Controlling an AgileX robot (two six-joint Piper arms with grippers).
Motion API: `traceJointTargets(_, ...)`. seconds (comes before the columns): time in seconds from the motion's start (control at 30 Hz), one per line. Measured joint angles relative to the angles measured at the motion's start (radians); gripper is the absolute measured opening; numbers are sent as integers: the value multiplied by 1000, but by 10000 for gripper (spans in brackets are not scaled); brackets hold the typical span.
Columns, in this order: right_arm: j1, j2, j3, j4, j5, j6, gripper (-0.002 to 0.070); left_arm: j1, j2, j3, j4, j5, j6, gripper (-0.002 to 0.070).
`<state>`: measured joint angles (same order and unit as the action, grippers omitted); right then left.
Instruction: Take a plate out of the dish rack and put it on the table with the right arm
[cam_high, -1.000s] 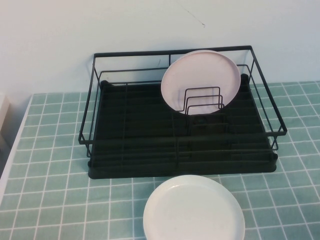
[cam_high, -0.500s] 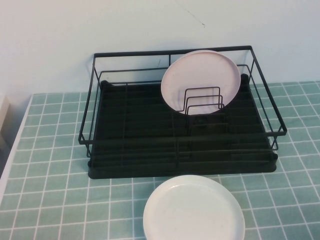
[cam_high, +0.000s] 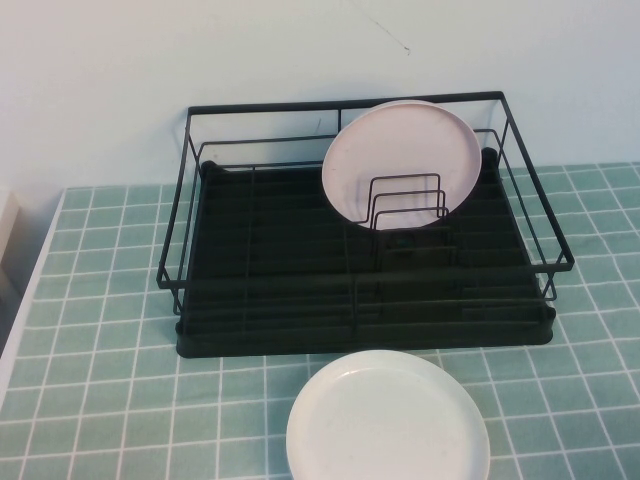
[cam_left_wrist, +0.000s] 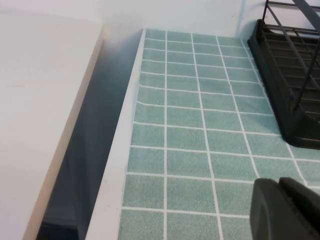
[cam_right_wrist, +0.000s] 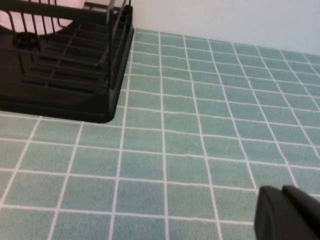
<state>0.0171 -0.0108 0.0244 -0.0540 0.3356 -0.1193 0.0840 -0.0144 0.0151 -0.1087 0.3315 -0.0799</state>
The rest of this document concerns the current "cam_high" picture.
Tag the white round plate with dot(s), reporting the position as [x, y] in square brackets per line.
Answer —
[385, 425]

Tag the pink round plate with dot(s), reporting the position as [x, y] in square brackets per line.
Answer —
[400, 145]

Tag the black plastic drip tray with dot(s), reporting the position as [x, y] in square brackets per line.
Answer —
[280, 345]

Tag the green grid tablecloth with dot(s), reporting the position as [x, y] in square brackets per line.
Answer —
[100, 400]

